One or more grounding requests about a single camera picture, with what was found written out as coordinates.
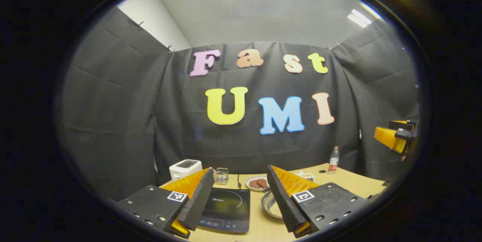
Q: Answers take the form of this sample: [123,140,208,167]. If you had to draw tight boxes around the wire mesh holder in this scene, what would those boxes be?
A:
[214,167,229,185]

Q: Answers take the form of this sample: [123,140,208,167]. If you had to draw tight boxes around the black backdrop cloth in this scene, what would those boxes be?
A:
[60,7,420,201]

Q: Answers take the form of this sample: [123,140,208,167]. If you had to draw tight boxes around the small ceiling light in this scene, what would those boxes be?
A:
[347,9,372,28]

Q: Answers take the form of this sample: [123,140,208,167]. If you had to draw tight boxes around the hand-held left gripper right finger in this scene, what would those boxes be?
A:
[267,165,371,239]

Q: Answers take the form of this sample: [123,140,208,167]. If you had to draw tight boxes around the white round plate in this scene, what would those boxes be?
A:
[245,175,270,192]

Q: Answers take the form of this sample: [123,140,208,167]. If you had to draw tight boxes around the steel pot with black handle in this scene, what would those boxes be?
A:
[261,187,284,220]

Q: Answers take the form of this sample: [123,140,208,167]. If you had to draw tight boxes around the plastic water bottle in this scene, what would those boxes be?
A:
[328,146,340,175]

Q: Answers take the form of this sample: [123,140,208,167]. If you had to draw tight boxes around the white toaster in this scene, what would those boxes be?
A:
[169,159,203,181]

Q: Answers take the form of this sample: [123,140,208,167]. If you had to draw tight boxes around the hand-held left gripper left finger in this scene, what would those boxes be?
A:
[117,167,215,239]

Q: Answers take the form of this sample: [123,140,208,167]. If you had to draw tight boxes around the black induction cooktop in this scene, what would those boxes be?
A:
[196,187,251,233]

